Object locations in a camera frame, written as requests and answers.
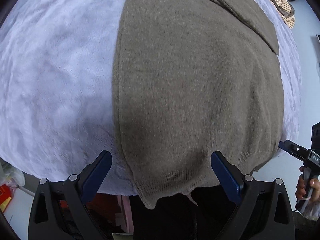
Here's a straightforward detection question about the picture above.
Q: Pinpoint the lavender plush bed blanket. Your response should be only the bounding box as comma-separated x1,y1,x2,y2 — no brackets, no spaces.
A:
1,0,302,195

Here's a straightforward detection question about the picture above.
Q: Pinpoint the red package on floor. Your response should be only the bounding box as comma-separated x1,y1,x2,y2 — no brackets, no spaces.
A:
0,183,18,212

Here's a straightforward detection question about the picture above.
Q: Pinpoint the person's right hand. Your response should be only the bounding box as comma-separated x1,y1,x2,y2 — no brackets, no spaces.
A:
295,175,320,203

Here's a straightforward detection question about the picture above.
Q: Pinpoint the clear plastic bag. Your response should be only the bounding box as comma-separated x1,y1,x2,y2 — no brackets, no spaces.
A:
1,160,25,189

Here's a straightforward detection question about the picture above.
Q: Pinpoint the olive brown knit sweater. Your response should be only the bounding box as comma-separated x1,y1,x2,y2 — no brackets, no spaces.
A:
112,0,284,209

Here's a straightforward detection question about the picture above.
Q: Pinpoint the striped beige garment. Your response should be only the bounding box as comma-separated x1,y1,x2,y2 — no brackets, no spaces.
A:
270,0,296,29

